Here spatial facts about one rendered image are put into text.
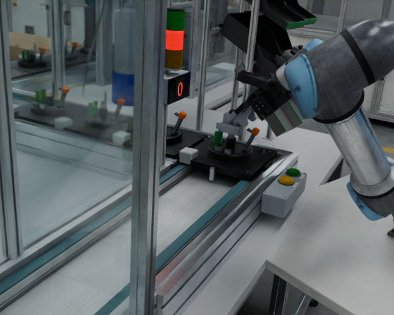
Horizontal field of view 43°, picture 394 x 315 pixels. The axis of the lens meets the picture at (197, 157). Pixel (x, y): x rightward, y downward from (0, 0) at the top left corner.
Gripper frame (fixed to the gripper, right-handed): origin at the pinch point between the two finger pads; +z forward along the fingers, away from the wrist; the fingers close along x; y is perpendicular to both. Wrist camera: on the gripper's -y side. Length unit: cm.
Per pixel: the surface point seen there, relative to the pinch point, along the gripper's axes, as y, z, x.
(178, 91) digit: -13.3, -2.1, -19.8
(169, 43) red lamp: -24.0, -10.0, -21.5
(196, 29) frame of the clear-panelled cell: -50, 29, 86
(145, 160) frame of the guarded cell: 3, -28, -85
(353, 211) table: 45.7, -9.5, 5.2
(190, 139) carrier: -3.7, 19.6, 4.4
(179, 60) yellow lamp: -19.2, -8.2, -19.8
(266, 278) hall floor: 71, 83, 79
